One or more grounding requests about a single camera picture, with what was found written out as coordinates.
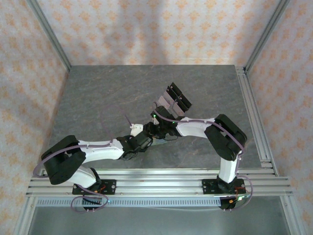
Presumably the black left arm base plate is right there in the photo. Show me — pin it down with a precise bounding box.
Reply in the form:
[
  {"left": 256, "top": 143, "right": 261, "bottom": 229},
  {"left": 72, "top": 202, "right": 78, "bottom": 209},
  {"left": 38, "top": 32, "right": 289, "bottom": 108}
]
[{"left": 72, "top": 179, "right": 117, "bottom": 196}]

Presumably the grey slotted cable duct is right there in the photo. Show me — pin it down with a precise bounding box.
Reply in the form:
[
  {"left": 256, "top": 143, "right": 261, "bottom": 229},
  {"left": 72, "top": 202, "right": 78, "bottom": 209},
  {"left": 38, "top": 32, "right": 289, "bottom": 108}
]
[{"left": 36, "top": 197, "right": 222, "bottom": 208}]

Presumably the aluminium extrusion side rail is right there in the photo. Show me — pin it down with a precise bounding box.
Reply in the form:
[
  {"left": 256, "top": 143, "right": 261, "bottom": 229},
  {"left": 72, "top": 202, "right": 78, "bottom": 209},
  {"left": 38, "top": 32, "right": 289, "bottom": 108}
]
[{"left": 236, "top": 68, "right": 279, "bottom": 177}]

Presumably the grey metal panel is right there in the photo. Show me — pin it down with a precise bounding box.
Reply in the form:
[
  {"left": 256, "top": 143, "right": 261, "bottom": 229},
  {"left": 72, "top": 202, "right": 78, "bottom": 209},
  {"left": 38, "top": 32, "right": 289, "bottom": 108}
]
[{"left": 28, "top": 207, "right": 291, "bottom": 235}]

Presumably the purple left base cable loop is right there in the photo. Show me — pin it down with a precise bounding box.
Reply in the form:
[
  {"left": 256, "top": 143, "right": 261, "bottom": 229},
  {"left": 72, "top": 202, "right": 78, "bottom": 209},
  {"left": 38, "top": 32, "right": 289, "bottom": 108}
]
[{"left": 70, "top": 189, "right": 111, "bottom": 214}]

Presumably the black right controller board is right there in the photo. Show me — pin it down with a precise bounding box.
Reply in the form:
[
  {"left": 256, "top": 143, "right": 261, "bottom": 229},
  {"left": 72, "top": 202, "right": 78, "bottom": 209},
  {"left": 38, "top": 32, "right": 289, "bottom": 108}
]
[{"left": 218, "top": 195, "right": 246, "bottom": 212}]

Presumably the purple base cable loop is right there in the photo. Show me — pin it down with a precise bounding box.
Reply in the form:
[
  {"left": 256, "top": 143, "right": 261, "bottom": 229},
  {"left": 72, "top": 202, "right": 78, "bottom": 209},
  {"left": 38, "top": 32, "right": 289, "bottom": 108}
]
[
  {"left": 70, "top": 189, "right": 111, "bottom": 214},
  {"left": 224, "top": 175, "right": 254, "bottom": 212}
]

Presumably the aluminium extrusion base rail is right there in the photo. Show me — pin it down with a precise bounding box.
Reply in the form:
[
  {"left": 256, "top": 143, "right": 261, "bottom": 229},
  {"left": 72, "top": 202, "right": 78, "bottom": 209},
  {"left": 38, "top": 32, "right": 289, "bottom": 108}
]
[{"left": 25, "top": 168, "right": 294, "bottom": 197}]

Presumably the black left controller board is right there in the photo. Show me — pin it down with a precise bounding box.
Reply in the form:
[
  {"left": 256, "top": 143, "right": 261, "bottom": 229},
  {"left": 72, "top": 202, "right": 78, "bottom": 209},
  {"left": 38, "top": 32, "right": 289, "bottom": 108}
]
[{"left": 82, "top": 196, "right": 103, "bottom": 212}]

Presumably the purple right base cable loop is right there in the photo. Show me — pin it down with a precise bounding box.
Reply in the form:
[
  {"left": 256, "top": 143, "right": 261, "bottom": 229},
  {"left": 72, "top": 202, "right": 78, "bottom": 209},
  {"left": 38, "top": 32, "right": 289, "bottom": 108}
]
[{"left": 224, "top": 175, "right": 254, "bottom": 212}]

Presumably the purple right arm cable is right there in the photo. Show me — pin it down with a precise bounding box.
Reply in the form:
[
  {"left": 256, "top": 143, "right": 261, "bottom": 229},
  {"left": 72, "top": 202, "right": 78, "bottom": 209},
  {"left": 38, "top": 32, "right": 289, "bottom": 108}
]
[{"left": 153, "top": 101, "right": 246, "bottom": 177}]

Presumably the aluminium frame post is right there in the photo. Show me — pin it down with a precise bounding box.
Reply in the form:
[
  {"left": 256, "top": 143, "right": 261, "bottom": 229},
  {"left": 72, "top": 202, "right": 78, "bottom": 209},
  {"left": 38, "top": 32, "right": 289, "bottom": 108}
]
[
  {"left": 25, "top": 0, "right": 72, "bottom": 73},
  {"left": 244, "top": 0, "right": 291, "bottom": 73}
]

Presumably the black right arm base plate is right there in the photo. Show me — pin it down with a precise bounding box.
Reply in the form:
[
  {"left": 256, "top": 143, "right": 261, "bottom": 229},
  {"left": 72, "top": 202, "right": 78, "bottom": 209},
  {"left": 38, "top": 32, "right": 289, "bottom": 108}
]
[{"left": 202, "top": 178, "right": 246, "bottom": 195}]

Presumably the clear acrylic black card holder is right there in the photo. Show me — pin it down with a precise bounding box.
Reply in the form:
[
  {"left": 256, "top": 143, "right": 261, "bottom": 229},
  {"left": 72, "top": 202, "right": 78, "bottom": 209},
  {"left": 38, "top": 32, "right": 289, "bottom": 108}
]
[{"left": 157, "top": 82, "right": 193, "bottom": 116}]

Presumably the black controller board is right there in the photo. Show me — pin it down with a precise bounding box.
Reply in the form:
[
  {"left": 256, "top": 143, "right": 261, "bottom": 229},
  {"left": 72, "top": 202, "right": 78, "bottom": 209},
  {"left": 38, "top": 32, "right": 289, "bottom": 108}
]
[
  {"left": 218, "top": 195, "right": 246, "bottom": 212},
  {"left": 82, "top": 196, "right": 103, "bottom": 212}
]

